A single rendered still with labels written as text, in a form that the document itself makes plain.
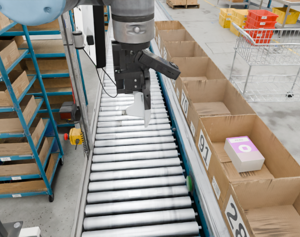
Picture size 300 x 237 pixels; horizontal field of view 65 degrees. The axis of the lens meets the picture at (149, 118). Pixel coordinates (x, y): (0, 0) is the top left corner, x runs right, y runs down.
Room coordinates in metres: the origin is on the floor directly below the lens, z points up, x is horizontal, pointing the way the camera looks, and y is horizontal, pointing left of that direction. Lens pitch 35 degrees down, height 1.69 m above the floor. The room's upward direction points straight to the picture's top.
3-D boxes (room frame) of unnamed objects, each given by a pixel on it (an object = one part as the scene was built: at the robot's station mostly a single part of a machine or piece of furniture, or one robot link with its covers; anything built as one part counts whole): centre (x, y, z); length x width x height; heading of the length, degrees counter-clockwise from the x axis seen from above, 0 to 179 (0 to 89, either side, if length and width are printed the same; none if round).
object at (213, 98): (1.12, -0.36, 0.97); 0.39 x 0.29 x 0.17; 6
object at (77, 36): (1.16, 0.29, 1.40); 0.28 x 0.11 x 0.11; 6
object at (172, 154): (0.98, 0.08, 0.72); 0.52 x 0.05 x 0.05; 96
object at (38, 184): (1.34, 1.05, 0.19); 0.40 x 0.30 x 0.10; 97
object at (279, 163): (0.73, -0.40, 0.96); 0.39 x 0.29 x 0.17; 6
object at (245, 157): (0.80, -0.44, 0.92); 0.16 x 0.11 x 0.07; 9
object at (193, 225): (0.52, 0.04, 0.72); 0.52 x 0.05 x 0.05; 96
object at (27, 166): (1.33, 1.05, 0.39); 0.40 x 0.30 x 0.10; 96
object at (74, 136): (0.99, 0.42, 0.84); 0.15 x 0.09 x 0.07; 6
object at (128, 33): (0.52, 0.03, 1.56); 0.10 x 0.09 x 0.05; 11
